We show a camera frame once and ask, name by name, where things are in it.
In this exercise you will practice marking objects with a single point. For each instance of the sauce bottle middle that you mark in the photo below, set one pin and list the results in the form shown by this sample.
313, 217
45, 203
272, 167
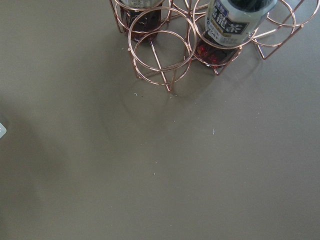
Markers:
145, 24

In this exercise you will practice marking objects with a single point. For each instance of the sauce bottle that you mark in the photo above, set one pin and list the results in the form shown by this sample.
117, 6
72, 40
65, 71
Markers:
229, 23
145, 24

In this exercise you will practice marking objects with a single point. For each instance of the sauce bottle front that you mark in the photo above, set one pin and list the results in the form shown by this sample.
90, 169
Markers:
229, 23

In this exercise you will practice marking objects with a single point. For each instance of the copper wire bottle rack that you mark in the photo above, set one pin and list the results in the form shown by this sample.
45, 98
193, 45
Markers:
166, 56

